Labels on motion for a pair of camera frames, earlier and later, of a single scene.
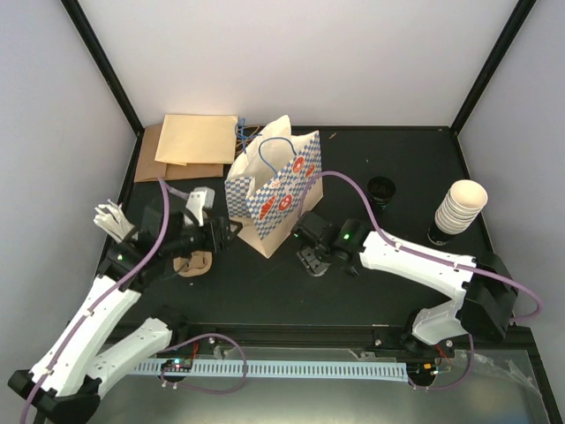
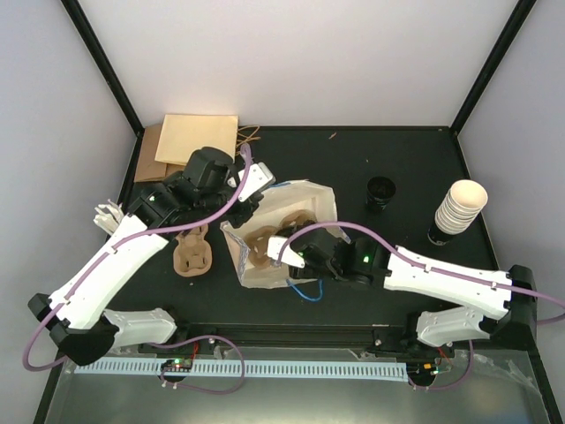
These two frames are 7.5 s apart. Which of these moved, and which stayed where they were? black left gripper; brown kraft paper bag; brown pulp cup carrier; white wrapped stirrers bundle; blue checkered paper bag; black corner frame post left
Moved: blue checkered paper bag; black left gripper
Stayed: brown kraft paper bag; brown pulp cup carrier; white wrapped stirrers bundle; black corner frame post left
